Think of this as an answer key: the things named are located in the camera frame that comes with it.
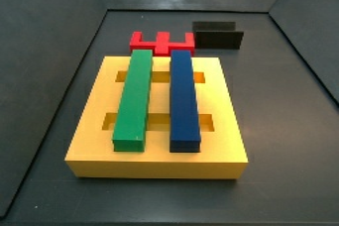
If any yellow slotted board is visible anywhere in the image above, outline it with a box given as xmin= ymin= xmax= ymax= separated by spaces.
xmin=66 ymin=56 xmax=248 ymax=179

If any blue long bar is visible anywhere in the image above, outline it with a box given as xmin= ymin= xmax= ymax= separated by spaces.
xmin=170 ymin=51 xmax=202 ymax=153

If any green long bar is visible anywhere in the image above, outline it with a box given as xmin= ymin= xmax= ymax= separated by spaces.
xmin=112 ymin=50 xmax=152 ymax=152

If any red comb-shaped block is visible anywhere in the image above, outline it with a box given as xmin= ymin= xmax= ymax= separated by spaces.
xmin=130 ymin=31 xmax=195 ymax=57

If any black angle bracket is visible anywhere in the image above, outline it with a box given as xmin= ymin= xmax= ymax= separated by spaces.
xmin=192 ymin=21 xmax=244 ymax=50

